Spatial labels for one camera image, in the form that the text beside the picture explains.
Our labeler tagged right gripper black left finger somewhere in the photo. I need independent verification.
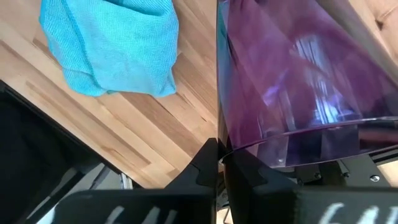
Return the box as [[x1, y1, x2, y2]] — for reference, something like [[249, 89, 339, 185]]
[[46, 138, 219, 224]]

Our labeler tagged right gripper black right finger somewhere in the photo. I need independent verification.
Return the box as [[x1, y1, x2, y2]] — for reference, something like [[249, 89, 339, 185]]
[[221, 148, 398, 224]]

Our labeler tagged tall purple translucent cup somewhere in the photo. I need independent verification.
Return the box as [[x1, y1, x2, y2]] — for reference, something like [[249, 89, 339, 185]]
[[216, 0, 398, 169]]

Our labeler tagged silver aluminium upright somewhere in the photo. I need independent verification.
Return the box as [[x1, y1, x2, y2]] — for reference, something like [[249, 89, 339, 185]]
[[119, 172, 134, 190]]

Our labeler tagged blue crumpled cloth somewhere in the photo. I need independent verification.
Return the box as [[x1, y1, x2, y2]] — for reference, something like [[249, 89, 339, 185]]
[[39, 0, 180, 98]]

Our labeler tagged black aluminium table frame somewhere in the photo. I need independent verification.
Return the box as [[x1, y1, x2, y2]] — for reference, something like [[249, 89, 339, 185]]
[[0, 79, 398, 200]]

